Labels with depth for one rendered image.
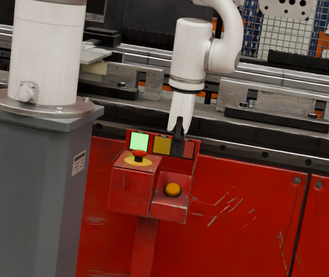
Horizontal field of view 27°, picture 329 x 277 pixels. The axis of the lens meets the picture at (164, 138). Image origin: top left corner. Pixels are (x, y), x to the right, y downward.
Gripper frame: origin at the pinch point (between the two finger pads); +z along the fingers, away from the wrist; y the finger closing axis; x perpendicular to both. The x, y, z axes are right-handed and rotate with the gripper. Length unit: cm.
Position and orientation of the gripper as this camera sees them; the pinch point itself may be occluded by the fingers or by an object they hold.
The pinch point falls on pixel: (177, 148)
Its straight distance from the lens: 168.6
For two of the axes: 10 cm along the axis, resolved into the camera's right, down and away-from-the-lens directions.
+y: -1.4, 3.1, -9.4
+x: 9.8, 1.6, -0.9
